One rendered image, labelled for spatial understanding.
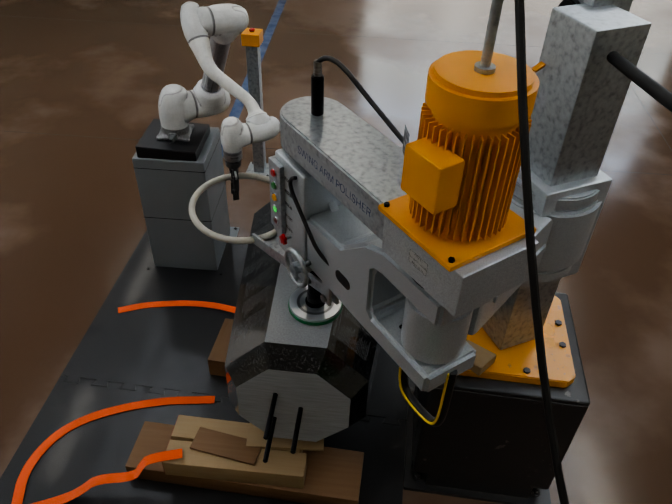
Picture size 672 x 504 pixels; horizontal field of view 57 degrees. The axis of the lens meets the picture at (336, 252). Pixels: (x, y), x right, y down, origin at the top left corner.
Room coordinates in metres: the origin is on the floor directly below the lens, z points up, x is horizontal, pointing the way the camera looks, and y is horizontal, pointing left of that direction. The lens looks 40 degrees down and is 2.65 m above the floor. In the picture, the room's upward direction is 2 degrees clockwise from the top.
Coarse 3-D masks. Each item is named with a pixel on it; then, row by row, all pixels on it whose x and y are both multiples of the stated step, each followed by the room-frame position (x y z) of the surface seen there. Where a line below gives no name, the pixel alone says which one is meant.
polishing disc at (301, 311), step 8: (304, 288) 1.87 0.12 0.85; (296, 296) 1.82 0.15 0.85; (304, 296) 1.82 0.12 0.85; (296, 304) 1.77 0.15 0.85; (304, 304) 1.77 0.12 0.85; (296, 312) 1.73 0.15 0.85; (304, 312) 1.73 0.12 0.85; (312, 312) 1.73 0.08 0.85; (320, 312) 1.73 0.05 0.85; (328, 312) 1.73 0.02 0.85; (336, 312) 1.74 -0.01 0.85; (304, 320) 1.69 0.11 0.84; (312, 320) 1.69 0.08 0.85; (320, 320) 1.69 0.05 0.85
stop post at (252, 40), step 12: (252, 36) 3.97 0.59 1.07; (252, 48) 3.99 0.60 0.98; (252, 60) 3.99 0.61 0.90; (252, 72) 3.99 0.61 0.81; (252, 84) 3.99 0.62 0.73; (252, 96) 3.99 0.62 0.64; (252, 144) 3.99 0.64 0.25; (264, 144) 4.04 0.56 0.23; (264, 156) 4.02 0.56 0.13; (252, 168) 4.04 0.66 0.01; (264, 168) 4.00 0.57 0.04
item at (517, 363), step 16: (560, 304) 1.90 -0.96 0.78; (560, 320) 1.81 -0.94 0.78; (480, 336) 1.70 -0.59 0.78; (544, 336) 1.71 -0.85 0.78; (560, 336) 1.72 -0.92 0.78; (496, 352) 1.62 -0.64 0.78; (512, 352) 1.62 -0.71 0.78; (528, 352) 1.63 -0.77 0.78; (560, 352) 1.63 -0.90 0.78; (496, 368) 1.54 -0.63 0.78; (512, 368) 1.54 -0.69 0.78; (528, 368) 1.54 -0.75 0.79; (560, 368) 1.55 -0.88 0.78; (560, 384) 1.49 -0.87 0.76
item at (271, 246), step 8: (256, 240) 2.08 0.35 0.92; (264, 240) 2.04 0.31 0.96; (272, 240) 2.11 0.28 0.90; (264, 248) 2.02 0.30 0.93; (272, 248) 1.96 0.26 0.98; (280, 248) 2.03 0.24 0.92; (272, 256) 1.96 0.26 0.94; (280, 256) 1.90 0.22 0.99; (312, 280) 1.70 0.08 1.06; (320, 280) 1.67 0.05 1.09; (320, 288) 1.65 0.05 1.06; (320, 296) 1.58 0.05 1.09; (336, 304) 1.56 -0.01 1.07
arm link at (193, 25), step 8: (184, 8) 2.87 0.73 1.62; (192, 8) 2.87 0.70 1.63; (200, 8) 2.89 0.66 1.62; (208, 8) 2.90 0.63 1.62; (184, 16) 2.85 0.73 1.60; (192, 16) 2.84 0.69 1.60; (200, 16) 2.85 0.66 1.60; (208, 16) 2.87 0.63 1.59; (184, 24) 2.83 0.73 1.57; (192, 24) 2.82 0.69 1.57; (200, 24) 2.83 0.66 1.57; (208, 24) 2.85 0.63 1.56; (184, 32) 2.82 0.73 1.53; (192, 32) 2.79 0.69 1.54; (200, 32) 2.80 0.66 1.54; (208, 32) 2.85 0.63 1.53
